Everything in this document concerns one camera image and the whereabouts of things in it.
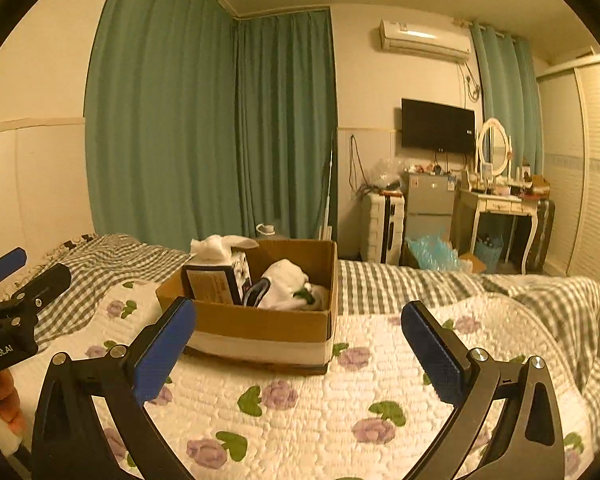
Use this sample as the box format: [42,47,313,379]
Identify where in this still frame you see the white and green plush toy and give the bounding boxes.
[242,259,329,312]

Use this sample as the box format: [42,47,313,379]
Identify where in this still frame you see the grey checked bed sheet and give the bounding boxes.
[35,234,600,448]

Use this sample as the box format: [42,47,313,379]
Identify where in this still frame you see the tissue box in carton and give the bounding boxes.
[181,234,259,306]

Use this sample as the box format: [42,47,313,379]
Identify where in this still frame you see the dark striped suitcase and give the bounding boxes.
[526,198,556,273]

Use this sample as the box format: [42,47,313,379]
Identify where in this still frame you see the cardboard box on floor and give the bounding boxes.
[402,238,489,276]

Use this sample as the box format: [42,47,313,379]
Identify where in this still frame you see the blue waste basket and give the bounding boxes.
[474,236,504,274]

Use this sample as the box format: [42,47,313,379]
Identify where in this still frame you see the large teal curtain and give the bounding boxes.
[84,0,338,250]

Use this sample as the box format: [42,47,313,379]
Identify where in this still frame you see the open cardboard box on bed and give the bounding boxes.
[156,236,338,375]

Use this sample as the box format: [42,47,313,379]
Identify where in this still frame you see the blue plastic bags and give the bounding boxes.
[406,235,463,272]

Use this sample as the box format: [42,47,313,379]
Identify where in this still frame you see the white dressing table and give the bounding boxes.
[450,190,540,275]

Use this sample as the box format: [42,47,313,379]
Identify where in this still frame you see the small grey fridge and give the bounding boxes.
[403,172,455,242]

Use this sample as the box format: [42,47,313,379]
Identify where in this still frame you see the white floor mop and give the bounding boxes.
[320,131,338,240]

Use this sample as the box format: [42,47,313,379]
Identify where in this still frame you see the white hard suitcase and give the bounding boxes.
[360,192,405,266]

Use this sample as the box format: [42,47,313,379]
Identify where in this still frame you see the white oval vanity mirror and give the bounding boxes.
[476,118,513,180]

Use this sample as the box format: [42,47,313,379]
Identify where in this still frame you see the clear plastic bag on suitcase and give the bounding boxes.
[368,158,405,191]

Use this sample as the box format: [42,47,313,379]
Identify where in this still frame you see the white louvred wardrobe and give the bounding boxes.
[538,55,600,282]

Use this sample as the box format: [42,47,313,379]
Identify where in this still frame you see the narrow teal window curtain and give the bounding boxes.
[470,23,544,174]

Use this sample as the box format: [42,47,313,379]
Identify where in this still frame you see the white air conditioner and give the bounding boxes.
[379,20,471,63]

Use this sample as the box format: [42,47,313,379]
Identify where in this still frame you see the black wall television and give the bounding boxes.
[401,99,476,155]

